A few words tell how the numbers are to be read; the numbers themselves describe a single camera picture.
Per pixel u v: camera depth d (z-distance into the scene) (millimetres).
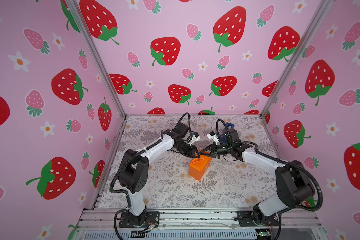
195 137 806
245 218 743
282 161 490
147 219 730
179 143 713
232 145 699
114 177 409
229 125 1061
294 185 446
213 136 801
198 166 799
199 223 732
